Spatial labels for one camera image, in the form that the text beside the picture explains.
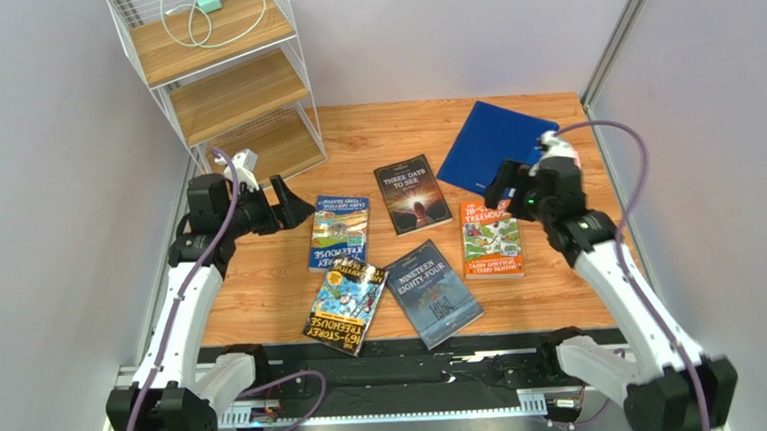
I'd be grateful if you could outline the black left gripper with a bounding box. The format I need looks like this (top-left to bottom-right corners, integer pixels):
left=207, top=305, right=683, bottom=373
left=218, top=173, right=316, bottom=241

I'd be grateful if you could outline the black 169-storey treehouse book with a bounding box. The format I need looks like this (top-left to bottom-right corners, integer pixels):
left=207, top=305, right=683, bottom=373
left=302, top=256, right=388, bottom=357

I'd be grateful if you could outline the nineteen eighty-four book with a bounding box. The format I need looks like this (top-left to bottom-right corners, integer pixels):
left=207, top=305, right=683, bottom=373
left=386, top=240, right=484, bottom=351

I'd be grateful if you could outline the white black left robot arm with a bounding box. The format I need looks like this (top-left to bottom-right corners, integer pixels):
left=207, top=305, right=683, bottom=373
left=106, top=173, right=315, bottom=431

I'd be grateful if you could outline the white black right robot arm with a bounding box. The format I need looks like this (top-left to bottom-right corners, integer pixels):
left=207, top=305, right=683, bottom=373
left=484, top=157, right=738, bottom=431

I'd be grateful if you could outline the blue 91-storey treehouse book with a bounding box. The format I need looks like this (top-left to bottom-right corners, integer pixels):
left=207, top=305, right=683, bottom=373
left=307, top=195, right=370, bottom=273

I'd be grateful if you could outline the blue file folder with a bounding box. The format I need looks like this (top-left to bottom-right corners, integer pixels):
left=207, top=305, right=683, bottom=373
left=436, top=101, right=559, bottom=195

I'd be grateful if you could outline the orange 78-storey treehouse book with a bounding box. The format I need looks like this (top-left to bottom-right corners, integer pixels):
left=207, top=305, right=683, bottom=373
left=459, top=199, right=525, bottom=279

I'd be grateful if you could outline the three days to see book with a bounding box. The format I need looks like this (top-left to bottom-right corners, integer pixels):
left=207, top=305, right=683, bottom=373
left=374, top=154, right=453, bottom=237

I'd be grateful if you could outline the mint green charger block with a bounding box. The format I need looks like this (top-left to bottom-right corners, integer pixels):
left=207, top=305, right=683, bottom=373
left=195, top=0, right=222, bottom=14

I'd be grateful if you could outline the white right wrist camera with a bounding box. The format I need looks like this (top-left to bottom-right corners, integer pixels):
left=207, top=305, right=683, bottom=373
left=529, top=131, right=582, bottom=176

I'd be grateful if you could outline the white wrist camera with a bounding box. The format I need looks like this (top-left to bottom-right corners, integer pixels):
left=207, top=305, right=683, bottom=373
left=218, top=149, right=260, bottom=192
left=529, top=131, right=582, bottom=176

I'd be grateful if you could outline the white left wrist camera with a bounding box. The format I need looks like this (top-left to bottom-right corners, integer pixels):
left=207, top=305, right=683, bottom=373
left=218, top=149, right=260, bottom=192

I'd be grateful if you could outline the white wire wooden shelf rack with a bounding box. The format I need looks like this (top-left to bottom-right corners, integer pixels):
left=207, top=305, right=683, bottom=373
left=106, top=0, right=328, bottom=183

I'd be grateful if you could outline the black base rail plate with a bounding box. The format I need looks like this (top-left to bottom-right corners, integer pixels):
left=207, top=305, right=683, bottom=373
left=194, top=320, right=633, bottom=429

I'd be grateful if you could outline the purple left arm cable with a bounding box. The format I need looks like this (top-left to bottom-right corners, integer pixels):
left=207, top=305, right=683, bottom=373
left=104, top=140, right=332, bottom=431

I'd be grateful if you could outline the white charger cable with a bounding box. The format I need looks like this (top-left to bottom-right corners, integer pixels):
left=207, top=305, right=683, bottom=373
left=158, top=0, right=270, bottom=53

